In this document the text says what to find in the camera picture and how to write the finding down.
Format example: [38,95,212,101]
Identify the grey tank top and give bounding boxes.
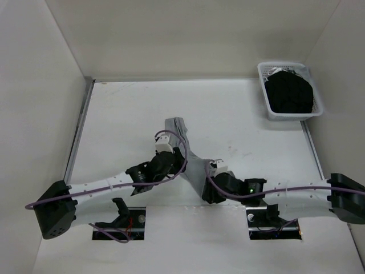
[165,117,208,200]

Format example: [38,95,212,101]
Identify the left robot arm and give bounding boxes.
[31,147,187,242]

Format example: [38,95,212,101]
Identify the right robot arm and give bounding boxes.
[202,172,364,226]

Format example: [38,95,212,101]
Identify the black tank top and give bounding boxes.
[264,71,314,114]

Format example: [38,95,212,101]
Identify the white tank top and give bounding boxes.
[267,67,286,76]

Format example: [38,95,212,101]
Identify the white plastic basket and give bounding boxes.
[257,61,323,121]

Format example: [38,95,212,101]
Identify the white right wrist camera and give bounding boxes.
[210,159,228,176]

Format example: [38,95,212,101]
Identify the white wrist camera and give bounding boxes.
[210,159,228,176]
[155,135,173,153]

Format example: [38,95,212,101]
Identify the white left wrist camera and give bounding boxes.
[155,135,173,153]

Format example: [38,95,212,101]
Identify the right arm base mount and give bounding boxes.
[246,205,302,240]

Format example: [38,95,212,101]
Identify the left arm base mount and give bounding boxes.
[92,198,147,243]

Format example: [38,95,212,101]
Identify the right aluminium table rail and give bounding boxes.
[300,121,325,181]

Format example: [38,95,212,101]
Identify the aluminium table rail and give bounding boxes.
[62,76,95,189]
[300,121,325,181]

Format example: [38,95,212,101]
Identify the left aluminium table rail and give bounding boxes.
[62,76,95,189]

